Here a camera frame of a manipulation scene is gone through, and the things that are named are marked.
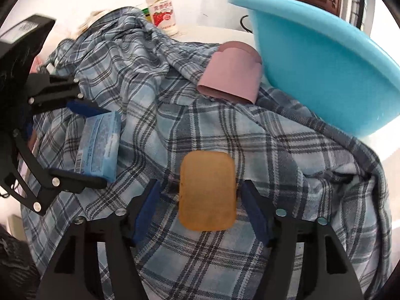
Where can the dark cloth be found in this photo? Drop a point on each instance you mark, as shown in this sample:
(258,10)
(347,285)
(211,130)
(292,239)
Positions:
(15,265)

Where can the pink pouch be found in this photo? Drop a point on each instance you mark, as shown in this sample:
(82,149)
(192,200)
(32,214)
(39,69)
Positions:
(231,72)

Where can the brown leather pad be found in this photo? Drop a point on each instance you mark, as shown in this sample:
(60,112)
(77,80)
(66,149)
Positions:
(206,190)

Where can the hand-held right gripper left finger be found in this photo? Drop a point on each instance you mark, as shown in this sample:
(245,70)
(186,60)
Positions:
(147,206)

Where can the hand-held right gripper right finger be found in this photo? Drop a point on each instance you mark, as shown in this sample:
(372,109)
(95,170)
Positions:
(256,212)

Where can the black framed glass door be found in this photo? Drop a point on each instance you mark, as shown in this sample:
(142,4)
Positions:
(362,0)

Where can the white drink bottle red cap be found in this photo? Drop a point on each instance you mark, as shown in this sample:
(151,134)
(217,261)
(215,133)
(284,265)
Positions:
(161,12)

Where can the plastic bag with bread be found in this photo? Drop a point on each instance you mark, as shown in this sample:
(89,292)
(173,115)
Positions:
(93,17)

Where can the green box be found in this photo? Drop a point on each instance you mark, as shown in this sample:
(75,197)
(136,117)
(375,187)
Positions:
(147,14)

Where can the blue plaid shirt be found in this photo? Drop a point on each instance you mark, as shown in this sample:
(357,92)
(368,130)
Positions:
(218,125)

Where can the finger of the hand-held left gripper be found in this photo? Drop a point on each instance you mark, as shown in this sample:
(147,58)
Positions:
(87,109)
(78,179)

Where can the blue plastic basin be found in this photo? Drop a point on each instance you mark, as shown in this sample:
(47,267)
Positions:
(312,68)

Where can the blue tissue pack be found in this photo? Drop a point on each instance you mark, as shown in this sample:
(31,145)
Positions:
(97,147)

